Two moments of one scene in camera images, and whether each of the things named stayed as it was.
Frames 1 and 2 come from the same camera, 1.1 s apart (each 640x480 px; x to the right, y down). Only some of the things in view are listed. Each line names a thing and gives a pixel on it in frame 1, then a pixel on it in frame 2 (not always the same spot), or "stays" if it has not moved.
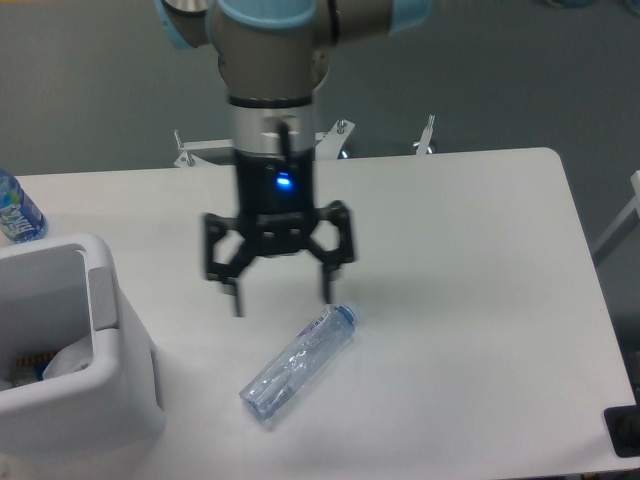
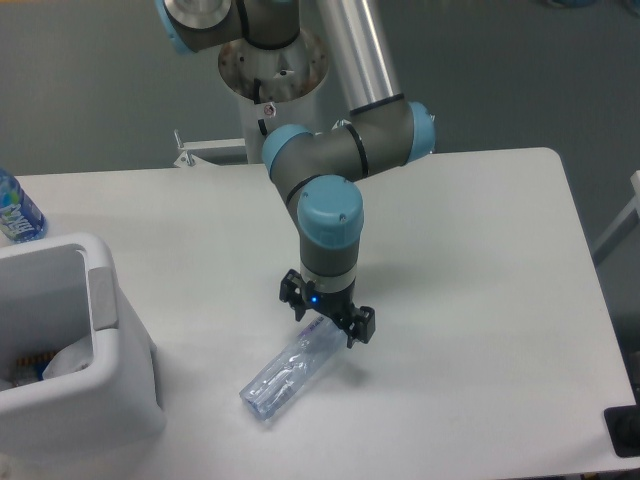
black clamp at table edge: (623, 426) stays
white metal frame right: (628, 222) stays
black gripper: (276, 191) to (337, 305)
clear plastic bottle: (319, 339) stays
